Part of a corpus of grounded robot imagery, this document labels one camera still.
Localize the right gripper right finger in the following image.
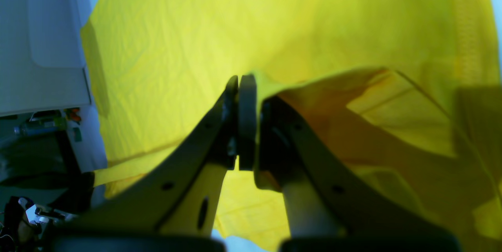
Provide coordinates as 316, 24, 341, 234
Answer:
238, 75, 458, 245

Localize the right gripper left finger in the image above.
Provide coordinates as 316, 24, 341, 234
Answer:
61, 76, 238, 239

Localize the orange yellow T-shirt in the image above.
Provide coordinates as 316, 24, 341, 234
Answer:
81, 0, 501, 252

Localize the grey partition right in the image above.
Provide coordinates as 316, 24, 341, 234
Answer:
0, 0, 91, 116

